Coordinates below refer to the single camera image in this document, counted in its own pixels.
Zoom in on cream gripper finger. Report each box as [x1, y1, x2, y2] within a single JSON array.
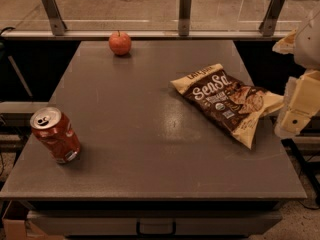
[[272, 29, 297, 55], [274, 77, 311, 139]]

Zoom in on brown sea salt chip bag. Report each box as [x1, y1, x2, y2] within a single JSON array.
[[171, 64, 283, 149]]

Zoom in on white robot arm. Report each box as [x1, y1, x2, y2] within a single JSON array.
[[273, 6, 320, 138]]

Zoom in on red apple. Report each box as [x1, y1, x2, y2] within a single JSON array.
[[108, 31, 131, 56]]

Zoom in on glass barrier panel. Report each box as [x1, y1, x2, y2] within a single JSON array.
[[0, 0, 270, 31]]

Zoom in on red soda can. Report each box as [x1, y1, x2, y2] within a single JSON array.
[[30, 107, 81, 164]]

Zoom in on cardboard box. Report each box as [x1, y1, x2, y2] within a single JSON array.
[[2, 201, 64, 240]]

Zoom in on right metal bracket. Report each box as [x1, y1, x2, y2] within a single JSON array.
[[259, 0, 286, 37]]

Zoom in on metal bracket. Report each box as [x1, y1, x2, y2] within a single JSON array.
[[178, 0, 192, 36], [259, 0, 286, 37], [41, 0, 67, 36]]

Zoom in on middle metal bracket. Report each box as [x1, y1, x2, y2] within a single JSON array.
[[178, 0, 192, 36]]

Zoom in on grey drawer with black handle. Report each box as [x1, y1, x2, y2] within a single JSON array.
[[27, 211, 282, 237]]

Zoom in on left metal bracket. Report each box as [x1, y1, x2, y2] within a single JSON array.
[[41, 0, 67, 36]]

